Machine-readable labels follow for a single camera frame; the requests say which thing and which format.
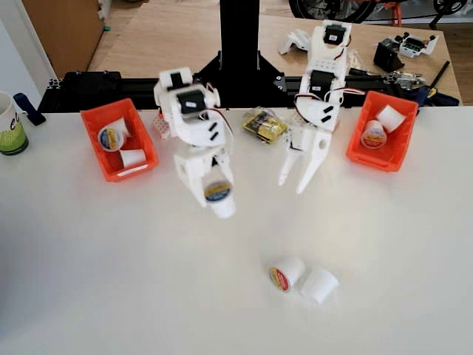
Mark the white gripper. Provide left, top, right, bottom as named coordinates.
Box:
left=170, top=87, right=236, bottom=208
left=278, top=70, right=341, bottom=195

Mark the yellow black sachet bundle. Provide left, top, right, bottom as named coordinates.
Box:
left=242, top=106, right=288, bottom=144

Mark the white coffee pod red lid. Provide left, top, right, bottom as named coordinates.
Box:
left=268, top=257, right=306, bottom=295
left=375, top=104, right=406, bottom=133
left=360, top=118, right=388, bottom=149

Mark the white coffee pod blue lid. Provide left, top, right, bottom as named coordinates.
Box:
left=118, top=148, right=146, bottom=168

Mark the white pod blue yellow lid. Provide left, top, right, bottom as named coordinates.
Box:
left=98, top=126, right=126, bottom=153

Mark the clear bag of screws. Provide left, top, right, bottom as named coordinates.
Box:
left=347, top=49, right=367, bottom=70

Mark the white printed robot part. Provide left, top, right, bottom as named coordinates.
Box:
left=278, top=28, right=313, bottom=55

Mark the silver metal clamp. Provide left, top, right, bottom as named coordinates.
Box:
left=384, top=71, right=426, bottom=90

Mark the black printed part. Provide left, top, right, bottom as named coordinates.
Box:
left=372, top=38, right=406, bottom=72

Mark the orange plastic bin white label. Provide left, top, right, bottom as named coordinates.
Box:
left=80, top=98, right=160, bottom=183

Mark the blue yellow bar clamp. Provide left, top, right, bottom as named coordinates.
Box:
left=412, top=85, right=461, bottom=108

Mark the black bicycle wheel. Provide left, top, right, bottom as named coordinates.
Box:
left=287, top=0, right=374, bottom=24

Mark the white part with electronics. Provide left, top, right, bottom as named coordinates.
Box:
left=390, top=32, right=439, bottom=58

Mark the black flat box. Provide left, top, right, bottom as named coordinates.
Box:
left=63, top=70, right=122, bottom=93

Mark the orange metal stand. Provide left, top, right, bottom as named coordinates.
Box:
left=384, top=0, right=404, bottom=27

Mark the white green mug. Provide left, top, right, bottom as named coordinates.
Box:
left=0, top=91, right=30, bottom=156

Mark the wooden cabinet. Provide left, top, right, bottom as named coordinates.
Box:
left=21, top=0, right=109, bottom=78

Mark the black camera mast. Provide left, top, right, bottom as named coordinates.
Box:
left=199, top=0, right=285, bottom=110

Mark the black aluminium rail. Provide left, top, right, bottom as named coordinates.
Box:
left=36, top=70, right=418, bottom=114

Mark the black blue clamp handle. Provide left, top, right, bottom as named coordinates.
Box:
left=13, top=92, right=47, bottom=126

